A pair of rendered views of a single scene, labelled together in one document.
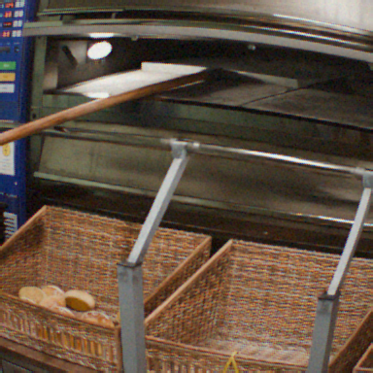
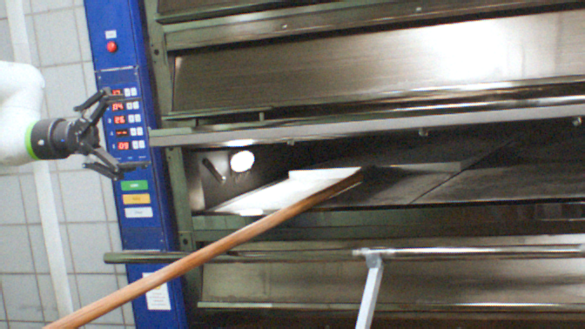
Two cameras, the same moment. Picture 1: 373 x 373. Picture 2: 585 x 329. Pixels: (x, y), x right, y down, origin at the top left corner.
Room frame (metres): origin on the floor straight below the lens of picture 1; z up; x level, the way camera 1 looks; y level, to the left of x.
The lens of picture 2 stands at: (0.26, 0.22, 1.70)
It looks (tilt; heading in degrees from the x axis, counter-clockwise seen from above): 8 degrees down; 358
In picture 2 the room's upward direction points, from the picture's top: 8 degrees counter-clockwise
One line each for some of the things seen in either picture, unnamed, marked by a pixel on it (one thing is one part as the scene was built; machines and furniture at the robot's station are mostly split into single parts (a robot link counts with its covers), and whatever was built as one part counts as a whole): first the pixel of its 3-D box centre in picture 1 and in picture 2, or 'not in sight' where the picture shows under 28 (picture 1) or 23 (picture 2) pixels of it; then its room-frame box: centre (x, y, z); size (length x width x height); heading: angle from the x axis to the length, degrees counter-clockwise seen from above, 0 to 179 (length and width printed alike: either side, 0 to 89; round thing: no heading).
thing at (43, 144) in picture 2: not in sight; (55, 138); (2.67, 0.67, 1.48); 0.12 x 0.06 x 0.09; 150
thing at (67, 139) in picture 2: not in sight; (80, 137); (2.63, 0.61, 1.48); 0.09 x 0.07 x 0.08; 60
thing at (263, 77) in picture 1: (244, 67); (393, 159); (3.57, -0.18, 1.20); 0.55 x 0.36 x 0.03; 60
